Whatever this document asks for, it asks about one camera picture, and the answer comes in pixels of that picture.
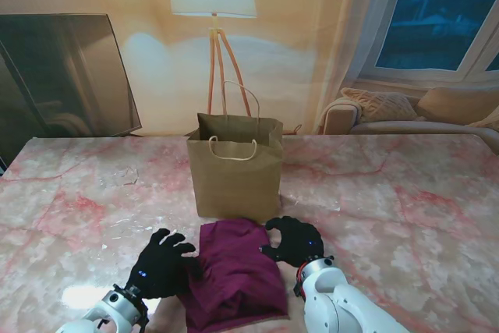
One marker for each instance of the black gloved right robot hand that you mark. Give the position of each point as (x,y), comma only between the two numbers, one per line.
(298,243)

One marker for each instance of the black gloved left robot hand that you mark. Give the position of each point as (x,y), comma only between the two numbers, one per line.
(163,266)

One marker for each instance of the purple shorts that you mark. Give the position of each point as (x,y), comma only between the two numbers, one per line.
(234,278)

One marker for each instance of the kraft paper bag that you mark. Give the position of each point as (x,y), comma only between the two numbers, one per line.
(234,188)

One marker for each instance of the beige sofa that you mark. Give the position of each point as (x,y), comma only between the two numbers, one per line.
(409,127)

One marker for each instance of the knitted beige cushion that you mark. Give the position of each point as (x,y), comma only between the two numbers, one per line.
(382,105)

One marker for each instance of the plain tan cushion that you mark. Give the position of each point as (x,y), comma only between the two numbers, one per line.
(456,105)

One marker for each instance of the sheer white curtain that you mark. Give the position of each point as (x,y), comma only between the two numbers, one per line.
(351,36)

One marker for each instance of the flat screen television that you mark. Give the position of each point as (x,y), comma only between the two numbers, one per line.
(58,75)

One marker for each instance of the white framed window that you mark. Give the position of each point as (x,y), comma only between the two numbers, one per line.
(436,21)

